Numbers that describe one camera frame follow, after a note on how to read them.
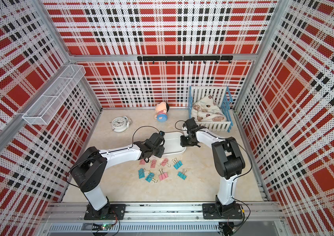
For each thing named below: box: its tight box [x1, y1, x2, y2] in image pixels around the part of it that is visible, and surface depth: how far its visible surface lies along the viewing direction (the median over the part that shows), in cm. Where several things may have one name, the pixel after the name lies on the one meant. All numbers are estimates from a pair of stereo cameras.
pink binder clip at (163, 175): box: [158, 168, 169, 181], surface depth 86 cm
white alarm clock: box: [109, 116, 133, 133], surface depth 109 cm
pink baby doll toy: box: [154, 101, 170, 123], surface depth 113 cm
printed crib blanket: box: [191, 94, 227, 122], surface depth 117 cm
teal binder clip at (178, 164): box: [173, 160, 184, 170], surface depth 90 cm
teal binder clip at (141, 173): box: [138, 168, 145, 179], surface depth 87 cm
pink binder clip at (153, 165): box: [150, 159, 157, 169], surface depth 91 cm
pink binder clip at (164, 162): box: [160, 157, 169, 167], surface depth 92 cm
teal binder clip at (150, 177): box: [144, 170, 159, 184], surface depth 86 cm
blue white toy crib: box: [188, 86, 234, 133], surface depth 114 cm
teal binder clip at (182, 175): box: [176, 168, 188, 180], surface depth 88 cm
